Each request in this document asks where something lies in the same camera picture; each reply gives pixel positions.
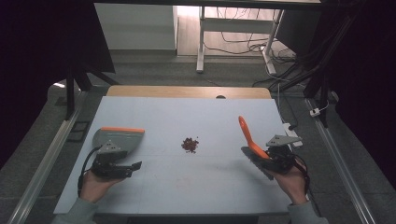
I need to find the white power strip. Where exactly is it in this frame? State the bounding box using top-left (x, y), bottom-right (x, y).
top-left (282, 122), bottom-right (304, 148)

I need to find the person's right hand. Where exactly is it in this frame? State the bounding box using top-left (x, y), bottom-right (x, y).
top-left (270, 160), bottom-right (308, 206)

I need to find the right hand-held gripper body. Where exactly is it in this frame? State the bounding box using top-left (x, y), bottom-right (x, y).
top-left (264, 133), bottom-right (303, 175)

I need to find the black rectangular floor frame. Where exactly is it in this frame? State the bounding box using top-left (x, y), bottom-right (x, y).
top-left (65, 120), bottom-right (92, 144)

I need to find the aluminium floor rail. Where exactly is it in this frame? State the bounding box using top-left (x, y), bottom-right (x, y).
top-left (7, 90), bottom-right (88, 224)
top-left (304, 97), bottom-right (378, 224)

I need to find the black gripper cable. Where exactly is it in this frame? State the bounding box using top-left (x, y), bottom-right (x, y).
top-left (290, 154), bottom-right (311, 201)
top-left (77, 145), bottom-right (105, 198)

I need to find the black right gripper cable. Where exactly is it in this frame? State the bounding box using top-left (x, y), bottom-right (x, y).
top-left (290, 154), bottom-right (311, 201)

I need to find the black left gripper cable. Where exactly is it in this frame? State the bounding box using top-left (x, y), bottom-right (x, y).
top-left (77, 145), bottom-right (105, 198)

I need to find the dark curtain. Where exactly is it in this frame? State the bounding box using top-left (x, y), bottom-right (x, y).
top-left (0, 0), bottom-right (116, 171)
top-left (320, 0), bottom-right (396, 181)

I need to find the orange brush with grey bristles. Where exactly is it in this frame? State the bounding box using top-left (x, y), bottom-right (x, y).
top-left (237, 115), bottom-right (276, 181)

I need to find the pile of red beans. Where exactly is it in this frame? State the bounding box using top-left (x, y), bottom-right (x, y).
top-left (181, 136), bottom-right (200, 154)

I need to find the grey dustpan with orange edge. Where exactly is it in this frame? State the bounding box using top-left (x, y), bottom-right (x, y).
top-left (92, 126), bottom-right (146, 157)

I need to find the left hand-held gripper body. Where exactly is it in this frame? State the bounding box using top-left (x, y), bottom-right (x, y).
top-left (90, 139), bottom-right (135, 180)

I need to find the black metal stand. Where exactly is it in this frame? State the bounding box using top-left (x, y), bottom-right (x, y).
top-left (64, 60), bottom-right (120, 121)
top-left (270, 13), bottom-right (359, 129)

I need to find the white desk frame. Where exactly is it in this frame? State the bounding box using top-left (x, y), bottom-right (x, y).
top-left (195, 6), bottom-right (285, 76)

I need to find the person's left hand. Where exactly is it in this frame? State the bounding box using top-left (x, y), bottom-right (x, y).
top-left (78, 170), bottom-right (121, 204)

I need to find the bundle of black floor cables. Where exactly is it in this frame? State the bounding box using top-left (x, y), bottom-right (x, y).
top-left (204, 7), bottom-right (297, 63)

